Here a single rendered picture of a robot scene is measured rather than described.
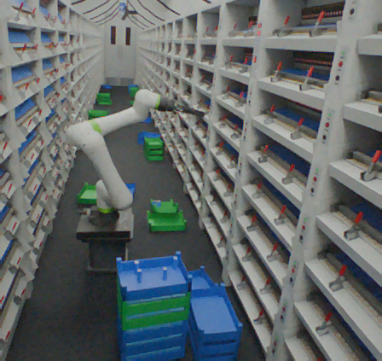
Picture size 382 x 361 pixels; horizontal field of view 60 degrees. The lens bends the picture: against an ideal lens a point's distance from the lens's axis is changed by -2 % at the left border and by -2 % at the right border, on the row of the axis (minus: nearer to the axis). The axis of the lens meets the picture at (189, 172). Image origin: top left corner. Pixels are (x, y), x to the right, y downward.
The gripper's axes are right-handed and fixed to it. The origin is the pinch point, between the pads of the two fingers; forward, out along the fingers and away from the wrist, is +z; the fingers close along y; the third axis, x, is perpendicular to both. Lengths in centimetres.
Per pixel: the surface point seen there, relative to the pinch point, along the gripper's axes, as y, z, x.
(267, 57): 40, 14, 41
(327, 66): 71, 28, 43
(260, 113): 40.1, 20.5, 13.7
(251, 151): 40.0, 23.4, -7.1
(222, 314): 79, 20, -83
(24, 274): 42, -79, -102
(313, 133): 87, 22, 16
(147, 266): 70, -22, -66
